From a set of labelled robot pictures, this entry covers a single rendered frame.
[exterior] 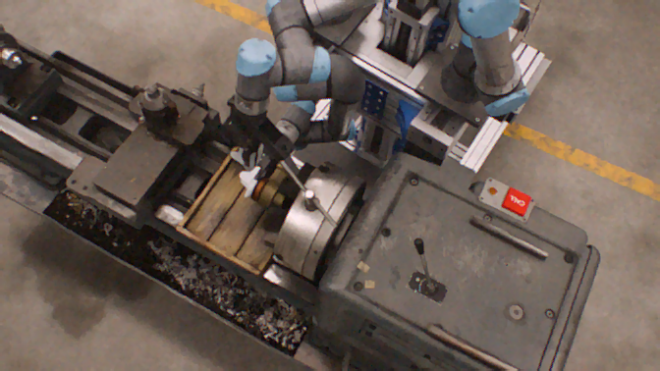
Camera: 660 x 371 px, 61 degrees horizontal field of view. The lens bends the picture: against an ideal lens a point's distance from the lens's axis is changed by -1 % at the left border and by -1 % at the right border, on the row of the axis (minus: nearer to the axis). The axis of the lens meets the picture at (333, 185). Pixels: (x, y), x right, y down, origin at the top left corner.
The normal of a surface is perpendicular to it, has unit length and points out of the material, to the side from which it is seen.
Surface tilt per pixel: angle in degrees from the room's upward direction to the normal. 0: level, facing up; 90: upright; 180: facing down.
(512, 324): 0
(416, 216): 0
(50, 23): 0
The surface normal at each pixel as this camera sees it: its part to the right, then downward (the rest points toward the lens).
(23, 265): 0.06, -0.43
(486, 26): 0.24, 0.83
